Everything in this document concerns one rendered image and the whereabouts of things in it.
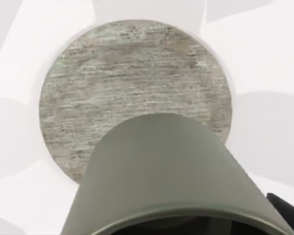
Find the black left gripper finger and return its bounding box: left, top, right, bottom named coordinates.
left=266, top=192, right=294, bottom=235

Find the grey-green cup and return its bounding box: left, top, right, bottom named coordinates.
left=61, top=113, right=294, bottom=235

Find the round grey wooden coaster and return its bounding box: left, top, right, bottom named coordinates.
left=38, top=19, right=233, bottom=184

